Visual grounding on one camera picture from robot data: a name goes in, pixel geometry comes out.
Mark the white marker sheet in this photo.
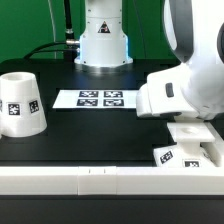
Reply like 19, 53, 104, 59
53, 90, 137, 109

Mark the white border wall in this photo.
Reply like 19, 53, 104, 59
204, 123, 224, 168
0, 167, 224, 195

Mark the white lamp shade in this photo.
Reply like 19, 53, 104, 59
0, 72, 47, 137

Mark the white right border wall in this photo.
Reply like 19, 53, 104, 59
204, 123, 224, 168

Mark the white front border wall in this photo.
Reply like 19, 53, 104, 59
0, 167, 224, 195

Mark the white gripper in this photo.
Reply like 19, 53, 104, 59
136, 64, 199, 118

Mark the black cable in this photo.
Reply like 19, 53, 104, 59
23, 40, 81, 60

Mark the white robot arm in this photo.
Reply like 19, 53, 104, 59
75, 0, 224, 120

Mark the white lamp base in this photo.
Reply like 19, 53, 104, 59
153, 122, 215, 168

